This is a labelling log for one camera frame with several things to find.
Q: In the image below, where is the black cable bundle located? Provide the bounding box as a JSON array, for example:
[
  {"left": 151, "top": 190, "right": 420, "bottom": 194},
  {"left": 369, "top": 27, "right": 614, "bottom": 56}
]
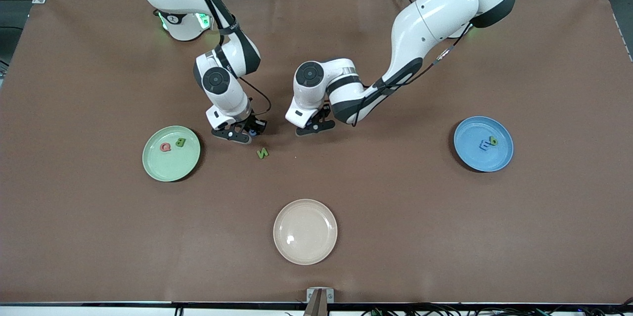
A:
[{"left": 361, "top": 304, "right": 633, "bottom": 316}]

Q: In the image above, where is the green round plate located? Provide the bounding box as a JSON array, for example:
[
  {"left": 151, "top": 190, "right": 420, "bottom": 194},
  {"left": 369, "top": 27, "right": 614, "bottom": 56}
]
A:
[{"left": 142, "top": 125, "right": 202, "bottom": 182}]

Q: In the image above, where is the brown table cover sheet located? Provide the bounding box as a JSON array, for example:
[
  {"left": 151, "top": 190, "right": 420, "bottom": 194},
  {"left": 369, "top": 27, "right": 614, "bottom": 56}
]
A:
[{"left": 0, "top": 0, "right": 633, "bottom": 305}]

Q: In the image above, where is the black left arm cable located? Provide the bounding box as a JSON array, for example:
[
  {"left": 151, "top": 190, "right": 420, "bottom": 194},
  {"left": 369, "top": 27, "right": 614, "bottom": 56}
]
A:
[{"left": 352, "top": 19, "right": 475, "bottom": 128}]

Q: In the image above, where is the beige round plate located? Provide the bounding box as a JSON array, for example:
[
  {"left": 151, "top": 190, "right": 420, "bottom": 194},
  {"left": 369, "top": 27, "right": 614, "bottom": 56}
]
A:
[{"left": 273, "top": 199, "right": 338, "bottom": 266}]

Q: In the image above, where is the blue round plate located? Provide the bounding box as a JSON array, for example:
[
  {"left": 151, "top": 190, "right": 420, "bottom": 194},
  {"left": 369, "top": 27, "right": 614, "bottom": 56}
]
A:
[{"left": 453, "top": 116, "right": 514, "bottom": 173}]

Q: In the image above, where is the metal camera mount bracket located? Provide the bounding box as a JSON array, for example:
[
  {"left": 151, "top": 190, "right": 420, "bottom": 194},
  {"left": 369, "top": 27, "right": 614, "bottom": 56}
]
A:
[{"left": 303, "top": 287, "right": 335, "bottom": 316}]

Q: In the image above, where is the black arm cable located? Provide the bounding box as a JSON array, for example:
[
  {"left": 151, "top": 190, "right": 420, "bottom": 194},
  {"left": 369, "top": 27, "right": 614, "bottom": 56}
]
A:
[
  {"left": 352, "top": 19, "right": 475, "bottom": 128},
  {"left": 181, "top": 0, "right": 272, "bottom": 116}
]

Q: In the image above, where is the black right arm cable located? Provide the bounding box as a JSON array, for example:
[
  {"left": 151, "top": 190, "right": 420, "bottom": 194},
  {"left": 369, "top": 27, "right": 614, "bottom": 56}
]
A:
[{"left": 181, "top": 0, "right": 272, "bottom": 116}]

